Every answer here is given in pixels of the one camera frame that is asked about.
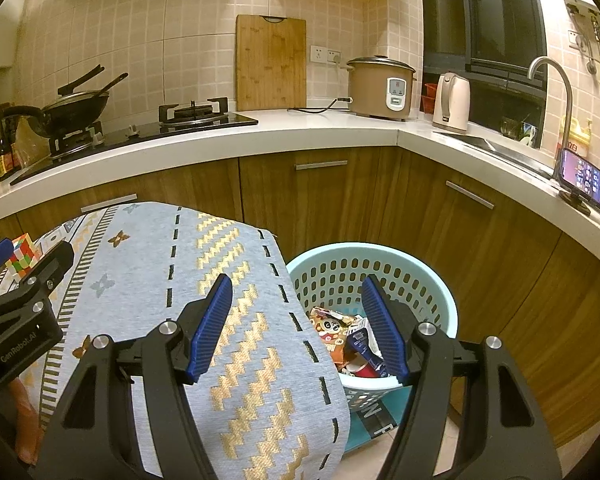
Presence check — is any light blue plastic basket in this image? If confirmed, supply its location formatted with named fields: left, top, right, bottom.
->
left=284, top=242, right=459, bottom=412

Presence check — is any orange cartoon snack packet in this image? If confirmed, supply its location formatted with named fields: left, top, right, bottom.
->
left=309, top=307, right=364, bottom=367

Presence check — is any hanging utensil rack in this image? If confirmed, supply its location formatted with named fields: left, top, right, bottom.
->
left=564, top=0, right=600, bottom=98

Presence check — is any black wok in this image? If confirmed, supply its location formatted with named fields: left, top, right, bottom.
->
left=1, top=89, right=112, bottom=142

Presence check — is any dark window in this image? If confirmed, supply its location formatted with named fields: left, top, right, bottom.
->
left=419, top=0, right=549, bottom=147

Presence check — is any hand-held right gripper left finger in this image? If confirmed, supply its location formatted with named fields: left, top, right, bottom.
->
left=29, top=273, right=234, bottom=480

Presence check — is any black gas hob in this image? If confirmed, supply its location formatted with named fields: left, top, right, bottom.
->
left=9, top=97, right=259, bottom=187

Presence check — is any black frying pan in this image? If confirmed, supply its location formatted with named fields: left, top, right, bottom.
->
left=55, top=64, right=130, bottom=106

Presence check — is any wooden cutting board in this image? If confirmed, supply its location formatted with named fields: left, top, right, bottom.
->
left=235, top=13, right=308, bottom=112

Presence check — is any red wrapper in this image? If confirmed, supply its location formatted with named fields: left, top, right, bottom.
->
left=341, top=359, right=382, bottom=379

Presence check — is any white wall socket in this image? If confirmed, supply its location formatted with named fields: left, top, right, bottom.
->
left=309, top=44, right=342, bottom=65

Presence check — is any white kitchen countertop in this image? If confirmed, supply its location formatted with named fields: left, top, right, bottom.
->
left=0, top=109, right=600, bottom=233

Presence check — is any dark printed book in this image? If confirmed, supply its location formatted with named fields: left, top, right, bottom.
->
left=349, top=394, right=407, bottom=447

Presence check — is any wooden kitchen cabinet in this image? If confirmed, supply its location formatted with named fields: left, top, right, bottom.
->
left=0, top=146, right=600, bottom=448

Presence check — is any dark sauce bottle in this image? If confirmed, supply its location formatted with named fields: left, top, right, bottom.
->
left=0, top=124, right=17, bottom=179

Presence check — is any black phone stand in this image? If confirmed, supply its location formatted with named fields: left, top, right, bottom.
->
left=557, top=185, right=594, bottom=217

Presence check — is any yellow packet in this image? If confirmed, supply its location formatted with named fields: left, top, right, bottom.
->
left=559, top=116, right=594, bottom=162

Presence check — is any person's left forearm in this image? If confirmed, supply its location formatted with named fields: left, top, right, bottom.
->
left=9, top=377, right=45, bottom=464

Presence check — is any glass jar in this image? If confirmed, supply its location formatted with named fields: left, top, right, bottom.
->
left=500, top=116, right=539, bottom=149

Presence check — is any colourful puzzle cube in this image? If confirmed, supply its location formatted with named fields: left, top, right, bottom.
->
left=6, top=232, right=47, bottom=282

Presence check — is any beige rice cooker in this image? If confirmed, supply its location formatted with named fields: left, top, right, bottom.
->
left=346, top=54, right=417, bottom=122

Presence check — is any black power cable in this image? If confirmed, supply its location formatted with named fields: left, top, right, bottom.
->
left=286, top=96, right=354, bottom=114

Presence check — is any steel sink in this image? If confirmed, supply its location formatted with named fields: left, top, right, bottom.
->
left=432, top=130, right=557, bottom=182

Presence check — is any cream electric kettle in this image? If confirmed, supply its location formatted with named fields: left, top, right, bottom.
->
left=431, top=72, right=471, bottom=135

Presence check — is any smartphone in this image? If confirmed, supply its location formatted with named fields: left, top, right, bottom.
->
left=560, top=148, right=600, bottom=214

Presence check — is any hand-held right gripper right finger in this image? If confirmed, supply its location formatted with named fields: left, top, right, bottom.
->
left=361, top=273, right=564, bottom=480

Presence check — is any metal faucet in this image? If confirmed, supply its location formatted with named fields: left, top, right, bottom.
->
left=527, top=56, right=574, bottom=162

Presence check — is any grey patterned tablecloth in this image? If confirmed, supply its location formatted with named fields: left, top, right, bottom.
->
left=0, top=201, right=352, bottom=479

